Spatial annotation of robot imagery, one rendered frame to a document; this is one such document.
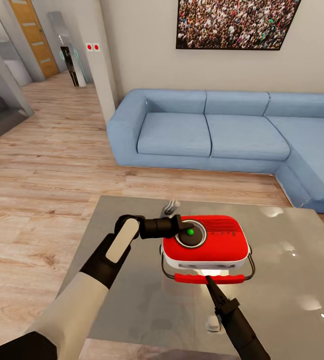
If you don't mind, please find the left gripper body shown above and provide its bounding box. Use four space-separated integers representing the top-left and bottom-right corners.
154 214 184 239

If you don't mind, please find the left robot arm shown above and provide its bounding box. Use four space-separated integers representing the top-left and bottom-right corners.
0 200 194 360

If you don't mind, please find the radio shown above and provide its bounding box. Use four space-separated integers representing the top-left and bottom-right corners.
159 215 255 285

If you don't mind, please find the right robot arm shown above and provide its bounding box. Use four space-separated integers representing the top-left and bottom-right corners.
206 275 270 360

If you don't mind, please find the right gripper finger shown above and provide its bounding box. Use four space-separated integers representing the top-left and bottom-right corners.
206 275 231 306
207 284 231 312

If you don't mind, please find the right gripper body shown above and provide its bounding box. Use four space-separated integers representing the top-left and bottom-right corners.
215 298 256 350

